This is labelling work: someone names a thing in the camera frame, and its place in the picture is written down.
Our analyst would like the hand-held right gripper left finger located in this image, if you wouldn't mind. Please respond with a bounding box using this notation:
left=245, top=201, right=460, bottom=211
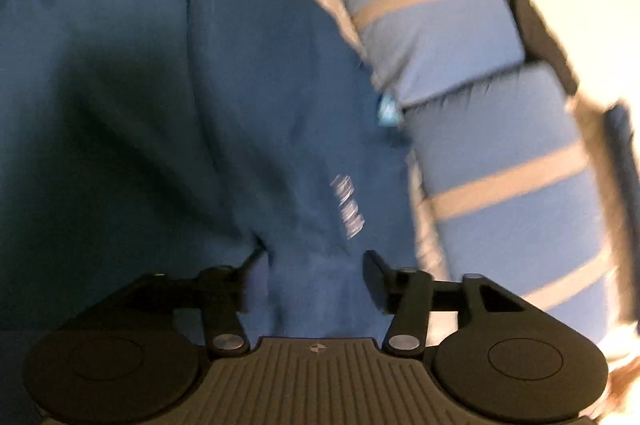
left=90, top=250, right=266, bottom=356

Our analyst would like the dark blue printed shirt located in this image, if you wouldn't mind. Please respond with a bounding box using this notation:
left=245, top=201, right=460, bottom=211
left=0, top=0, right=421, bottom=356

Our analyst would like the blue grey-striped pillow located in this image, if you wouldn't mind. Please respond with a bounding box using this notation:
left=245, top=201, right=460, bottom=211
left=400, top=62, right=618, bottom=341
left=305, top=0, right=526, bottom=108

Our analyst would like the dark blue cloth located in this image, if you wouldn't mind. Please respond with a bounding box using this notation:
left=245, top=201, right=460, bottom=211
left=602, top=102, right=640, bottom=256

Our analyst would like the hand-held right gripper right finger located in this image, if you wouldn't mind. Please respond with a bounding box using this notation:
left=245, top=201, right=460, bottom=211
left=362, top=250, right=551, bottom=353

